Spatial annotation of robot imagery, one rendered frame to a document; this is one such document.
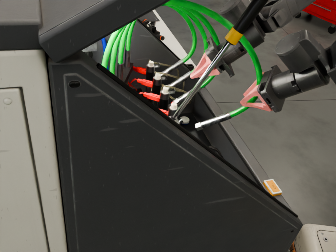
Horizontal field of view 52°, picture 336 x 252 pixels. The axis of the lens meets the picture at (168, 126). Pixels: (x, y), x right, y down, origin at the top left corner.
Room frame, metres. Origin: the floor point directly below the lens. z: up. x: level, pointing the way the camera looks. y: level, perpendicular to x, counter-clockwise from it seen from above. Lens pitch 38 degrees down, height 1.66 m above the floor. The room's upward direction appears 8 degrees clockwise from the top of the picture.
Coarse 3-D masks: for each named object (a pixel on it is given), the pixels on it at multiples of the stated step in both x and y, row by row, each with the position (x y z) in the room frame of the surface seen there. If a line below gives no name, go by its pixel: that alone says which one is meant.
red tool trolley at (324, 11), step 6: (318, 0) 4.80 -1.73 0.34; (324, 0) 4.74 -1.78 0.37; (330, 0) 4.69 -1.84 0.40; (312, 6) 4.84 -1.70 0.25; (318, 6) 4.77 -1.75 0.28; (324, 6) 4.73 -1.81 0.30; (330, 6) 4.66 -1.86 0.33; (300, 12) 5.01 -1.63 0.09; (312, 12) 4.83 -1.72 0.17; (318, 12) 4.76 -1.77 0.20; (324, 12) 4.70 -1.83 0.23; (330, 12) 4.64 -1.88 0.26; (324, 18) 4.68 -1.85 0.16; (330, 18) 4.62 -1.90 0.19; (330, 30) 4.61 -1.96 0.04
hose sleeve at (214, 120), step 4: (228, 112) 0.72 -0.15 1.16; (216, 116) 0.72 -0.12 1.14; (220, 116) 0.72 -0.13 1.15; (224, 116) 0.71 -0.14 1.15; (228, 116) 0.71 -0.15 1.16; (208, 120) 0.72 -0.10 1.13; (212, 120) 0.71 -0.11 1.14; (216, 120) 0.71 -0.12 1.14; (220, 120) 0.71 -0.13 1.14; (224, 120) 0.71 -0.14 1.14; (204, 124) 0.71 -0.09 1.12; (208, 124) 0.71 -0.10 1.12; (212, 124) 0.71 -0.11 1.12
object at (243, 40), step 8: (176, 0) 0.71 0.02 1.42; (184, 0) 0.72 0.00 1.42; (192, 8) 0.71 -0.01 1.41; (200, 8) 0.71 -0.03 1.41; (208, 8) 0.72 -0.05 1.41; (216, 16) 0.71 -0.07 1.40; (224, 24) 0.71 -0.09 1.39; (232, 24) 0.72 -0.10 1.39; (112, 40) 0.71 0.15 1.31; (240, 40) 0.71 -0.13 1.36; (248, 48) 0.71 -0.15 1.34; (104, 56) 0.71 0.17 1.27; (256, 56) 0.71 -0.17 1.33; (104, 64) 0.71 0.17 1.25; (256, 64) 0.71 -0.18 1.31; (256, 72) 0.72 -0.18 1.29; (256, 96) 0.71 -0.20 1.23; (232, 112) 0.72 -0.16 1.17; (240, 112) 0.71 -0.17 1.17
